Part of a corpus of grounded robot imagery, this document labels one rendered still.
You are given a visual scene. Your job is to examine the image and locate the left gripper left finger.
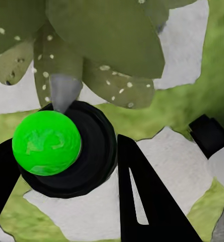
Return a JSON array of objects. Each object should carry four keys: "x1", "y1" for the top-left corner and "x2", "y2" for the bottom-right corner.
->
[{"x1": 0, "y1": 138, "x2": 21, "y2": 214}]

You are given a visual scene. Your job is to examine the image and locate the insectifuge atomizer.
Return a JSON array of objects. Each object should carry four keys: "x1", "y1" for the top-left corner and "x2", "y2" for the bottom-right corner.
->
[{"x1": 12, "y1": 74, "x2": 118, "y2": 199}]

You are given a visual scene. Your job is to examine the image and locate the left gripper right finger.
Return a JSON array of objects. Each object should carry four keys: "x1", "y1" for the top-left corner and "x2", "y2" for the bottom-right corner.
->
[{"x1": 116, "y1": 134, "x2": 203, "y2": 242}]

